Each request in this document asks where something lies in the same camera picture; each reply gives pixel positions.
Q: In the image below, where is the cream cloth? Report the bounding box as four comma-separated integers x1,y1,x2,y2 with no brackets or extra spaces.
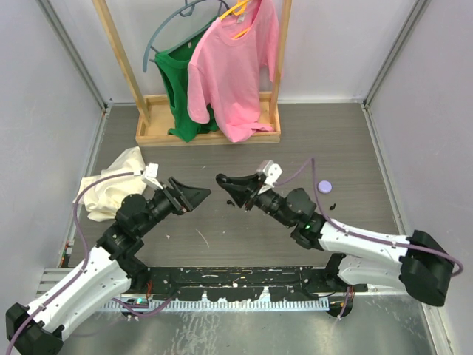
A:
77,146,146,222

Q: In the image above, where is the pink t-shirt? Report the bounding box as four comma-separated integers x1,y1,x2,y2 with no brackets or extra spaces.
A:
187,1,279,143

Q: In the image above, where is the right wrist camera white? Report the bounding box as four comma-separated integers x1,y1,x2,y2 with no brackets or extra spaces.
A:
257,160,282,195

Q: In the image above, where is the wooden clothes rack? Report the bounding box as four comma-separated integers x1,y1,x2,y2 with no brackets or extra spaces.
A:
91,0,293,148

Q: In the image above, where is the yellow clothes hanger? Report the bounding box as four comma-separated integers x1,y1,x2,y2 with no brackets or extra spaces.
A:
220,1,261,45

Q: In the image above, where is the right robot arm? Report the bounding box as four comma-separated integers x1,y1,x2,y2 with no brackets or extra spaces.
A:
216,172,454,307

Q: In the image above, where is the green t-shirt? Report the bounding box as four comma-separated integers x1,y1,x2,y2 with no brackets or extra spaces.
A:
154,18,218,143

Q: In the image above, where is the purple earbud case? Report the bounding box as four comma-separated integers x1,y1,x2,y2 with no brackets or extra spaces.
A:
317,180,333,194

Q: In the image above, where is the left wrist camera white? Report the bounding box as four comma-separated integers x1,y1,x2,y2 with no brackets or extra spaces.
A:
141,163,163,190

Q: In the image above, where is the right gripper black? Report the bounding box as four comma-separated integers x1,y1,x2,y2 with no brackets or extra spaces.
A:
222,172,294,229

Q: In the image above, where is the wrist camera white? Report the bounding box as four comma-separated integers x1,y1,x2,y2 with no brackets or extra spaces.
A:
141,163,163,190
257,160,282,195

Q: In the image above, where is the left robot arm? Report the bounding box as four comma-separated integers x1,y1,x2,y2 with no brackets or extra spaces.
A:
5,177,211,354

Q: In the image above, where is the grey clothes hanger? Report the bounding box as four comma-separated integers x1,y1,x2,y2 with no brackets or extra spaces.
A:
142,1,230,73

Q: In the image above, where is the black earbud case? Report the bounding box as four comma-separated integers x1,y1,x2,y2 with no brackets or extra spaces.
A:
215,174,231,189

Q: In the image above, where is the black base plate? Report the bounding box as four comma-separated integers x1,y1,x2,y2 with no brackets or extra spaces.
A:
127,266,347,302

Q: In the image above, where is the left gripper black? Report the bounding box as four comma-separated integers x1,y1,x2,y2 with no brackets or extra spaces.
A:
136,177,209,236

